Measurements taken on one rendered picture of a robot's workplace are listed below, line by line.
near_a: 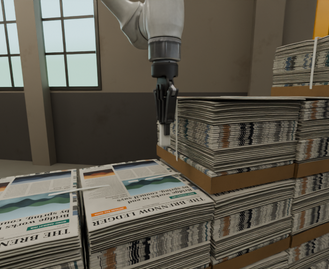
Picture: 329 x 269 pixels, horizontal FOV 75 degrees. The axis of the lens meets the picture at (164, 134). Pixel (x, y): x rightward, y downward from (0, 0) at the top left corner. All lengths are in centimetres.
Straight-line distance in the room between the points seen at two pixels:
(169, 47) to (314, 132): 48
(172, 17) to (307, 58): 65
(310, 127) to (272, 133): 14
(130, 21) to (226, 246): 69
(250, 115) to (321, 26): 121
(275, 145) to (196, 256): 35
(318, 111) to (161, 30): 49
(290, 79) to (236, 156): 62
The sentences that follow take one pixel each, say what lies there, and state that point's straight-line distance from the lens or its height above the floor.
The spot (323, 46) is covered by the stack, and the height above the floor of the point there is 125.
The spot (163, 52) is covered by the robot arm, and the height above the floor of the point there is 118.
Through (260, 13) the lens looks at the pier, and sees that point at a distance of 295.
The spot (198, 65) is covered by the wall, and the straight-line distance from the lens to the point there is 294.
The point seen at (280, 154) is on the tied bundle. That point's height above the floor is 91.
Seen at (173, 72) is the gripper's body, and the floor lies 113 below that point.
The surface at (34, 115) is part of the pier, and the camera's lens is 369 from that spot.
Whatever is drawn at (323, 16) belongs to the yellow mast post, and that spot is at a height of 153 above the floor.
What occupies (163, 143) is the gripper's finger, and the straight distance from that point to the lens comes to 63.
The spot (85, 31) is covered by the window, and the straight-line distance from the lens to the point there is 344.
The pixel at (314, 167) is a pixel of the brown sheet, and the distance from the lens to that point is 79.
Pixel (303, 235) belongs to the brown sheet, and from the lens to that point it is 87.
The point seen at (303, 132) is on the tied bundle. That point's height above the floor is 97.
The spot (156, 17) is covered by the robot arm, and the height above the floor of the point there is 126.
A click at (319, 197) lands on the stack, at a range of 88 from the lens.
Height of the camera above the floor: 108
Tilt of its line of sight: 11 degrees down
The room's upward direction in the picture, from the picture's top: straight up
